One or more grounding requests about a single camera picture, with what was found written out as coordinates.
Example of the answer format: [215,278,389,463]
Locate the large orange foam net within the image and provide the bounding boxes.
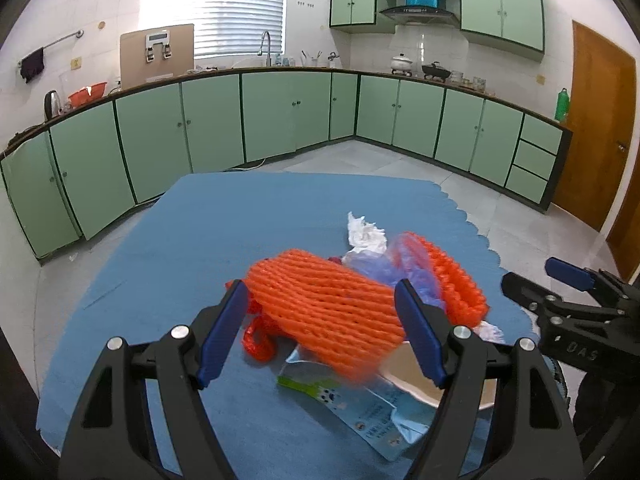
[241,247,408,386]

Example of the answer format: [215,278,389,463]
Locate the green wall cabinets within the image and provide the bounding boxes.
[329,0,546,53]

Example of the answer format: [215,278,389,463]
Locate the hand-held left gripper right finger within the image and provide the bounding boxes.
[394,278,586,480]

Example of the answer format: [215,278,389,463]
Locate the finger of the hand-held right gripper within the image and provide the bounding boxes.
[501,272,566,328]
[545,257,640,306]

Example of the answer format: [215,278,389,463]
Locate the green and white packet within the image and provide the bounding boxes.
[276,345,341,406]

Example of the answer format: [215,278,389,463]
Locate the dark hanging cloth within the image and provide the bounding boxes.
[19,49,46,84]

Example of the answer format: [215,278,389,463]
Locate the light blue printed packet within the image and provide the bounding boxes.
[320,380,441,462]

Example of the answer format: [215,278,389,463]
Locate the crumpled clear plastic bag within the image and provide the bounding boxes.
[342,235,441,311]

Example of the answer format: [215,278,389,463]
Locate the paper bowl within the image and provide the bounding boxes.
[380,340,498,411]

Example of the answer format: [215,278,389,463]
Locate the small white paper wad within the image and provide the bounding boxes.
[470,320,506,344]

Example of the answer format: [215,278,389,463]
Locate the range hood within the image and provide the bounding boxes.
[378,5,461,26]

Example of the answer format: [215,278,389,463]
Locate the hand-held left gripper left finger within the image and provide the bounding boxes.
[59,279,249,480]

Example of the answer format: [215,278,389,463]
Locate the metal towel rail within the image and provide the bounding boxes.
[16,30,85,68]

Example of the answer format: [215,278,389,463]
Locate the orange plastic basin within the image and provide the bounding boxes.
[67,82,108,106]

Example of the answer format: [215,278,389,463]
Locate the orange foam net sleeve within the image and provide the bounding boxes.
[400,231,490,326]

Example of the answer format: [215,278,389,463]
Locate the crumpled white tissue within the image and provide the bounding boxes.
[346,211,388,253]

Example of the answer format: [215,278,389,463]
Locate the cardboard box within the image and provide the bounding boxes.
[120,23,196,90]

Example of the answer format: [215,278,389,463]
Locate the wooden door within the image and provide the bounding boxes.
[550,20,638,233]

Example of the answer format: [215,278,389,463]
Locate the blue foam mat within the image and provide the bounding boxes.
[36,172,543,480]

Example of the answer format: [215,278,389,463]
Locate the green kitchen base cabinets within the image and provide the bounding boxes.
[0,67,573,261]

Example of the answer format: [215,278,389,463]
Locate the white window blind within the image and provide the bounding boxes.
[144,0,290,58]

